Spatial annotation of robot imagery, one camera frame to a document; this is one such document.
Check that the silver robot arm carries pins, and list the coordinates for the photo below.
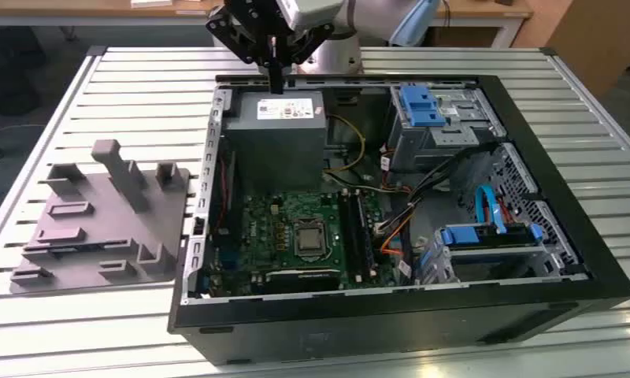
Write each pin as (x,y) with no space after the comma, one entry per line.
(336,55)

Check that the silver CPU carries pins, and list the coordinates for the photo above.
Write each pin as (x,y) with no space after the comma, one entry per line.
(310,240)

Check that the grey power supply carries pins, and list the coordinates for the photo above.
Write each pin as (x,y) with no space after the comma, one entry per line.
(273,157)

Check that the black RAM slot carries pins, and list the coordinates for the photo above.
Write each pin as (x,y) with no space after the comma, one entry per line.
(350,236)

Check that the black chair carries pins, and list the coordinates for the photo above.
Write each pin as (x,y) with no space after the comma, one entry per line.
(10,71)

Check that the CPU socket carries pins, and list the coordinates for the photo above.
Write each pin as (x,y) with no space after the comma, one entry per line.
(309,258)

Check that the hard disk in blue carrier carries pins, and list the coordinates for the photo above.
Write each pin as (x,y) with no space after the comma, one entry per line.
(463,235)

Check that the black graphics card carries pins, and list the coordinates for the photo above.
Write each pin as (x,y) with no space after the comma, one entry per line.
(301,279)

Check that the blue drive latch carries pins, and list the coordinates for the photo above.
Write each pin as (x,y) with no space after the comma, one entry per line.
(419,106)

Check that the grey parts rack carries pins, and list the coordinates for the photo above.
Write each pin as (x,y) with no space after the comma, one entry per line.
(110,220)

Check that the black PC case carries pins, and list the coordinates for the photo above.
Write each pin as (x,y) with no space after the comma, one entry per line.
(398,323)

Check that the grey metal disk bay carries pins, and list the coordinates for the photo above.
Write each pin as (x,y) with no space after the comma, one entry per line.
(498,252)

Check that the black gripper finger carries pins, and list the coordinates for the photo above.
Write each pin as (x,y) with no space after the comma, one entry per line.
(225,31)
(309,41)

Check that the wooden desk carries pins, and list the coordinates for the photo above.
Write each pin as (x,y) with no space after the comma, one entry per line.
(84,10)

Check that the white box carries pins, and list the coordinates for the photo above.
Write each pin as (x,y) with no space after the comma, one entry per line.
(152,3)

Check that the wooden cabinet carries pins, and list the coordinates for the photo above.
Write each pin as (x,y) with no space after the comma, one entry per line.
(603,39)

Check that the green motherboard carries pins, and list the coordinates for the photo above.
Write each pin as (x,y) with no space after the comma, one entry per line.
(262,236)

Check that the blue RAM stick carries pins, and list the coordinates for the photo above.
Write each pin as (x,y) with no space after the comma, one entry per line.
(78,249)

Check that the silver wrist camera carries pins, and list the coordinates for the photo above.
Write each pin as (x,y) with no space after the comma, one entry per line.
(309,13)

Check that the grey metal drive cage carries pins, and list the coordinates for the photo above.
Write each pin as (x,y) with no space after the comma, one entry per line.
(451,138)

